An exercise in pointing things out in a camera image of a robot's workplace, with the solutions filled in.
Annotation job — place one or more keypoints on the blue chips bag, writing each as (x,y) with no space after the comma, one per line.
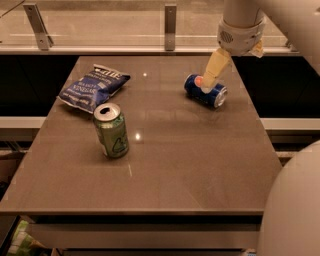
(94,88)

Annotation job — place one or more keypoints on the brown table frame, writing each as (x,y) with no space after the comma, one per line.
(217,236)

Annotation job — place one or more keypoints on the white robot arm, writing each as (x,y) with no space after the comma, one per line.
(291,220)

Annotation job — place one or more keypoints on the blue pepsi can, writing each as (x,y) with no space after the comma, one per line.
(214,97)

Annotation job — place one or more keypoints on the green soda can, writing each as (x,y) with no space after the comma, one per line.
(111,130)

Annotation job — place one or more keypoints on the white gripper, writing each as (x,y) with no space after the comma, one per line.
(240,39)

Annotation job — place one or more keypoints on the metal railing bracket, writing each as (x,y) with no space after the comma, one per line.
(43,39)
(170,26)

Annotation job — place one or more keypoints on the middle metal railing bracket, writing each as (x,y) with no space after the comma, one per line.
(170,26)

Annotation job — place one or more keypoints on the glass railing panel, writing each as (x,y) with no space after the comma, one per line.
(112,22)

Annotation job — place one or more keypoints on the left metal railing bracket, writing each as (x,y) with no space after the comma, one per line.
(43,39)

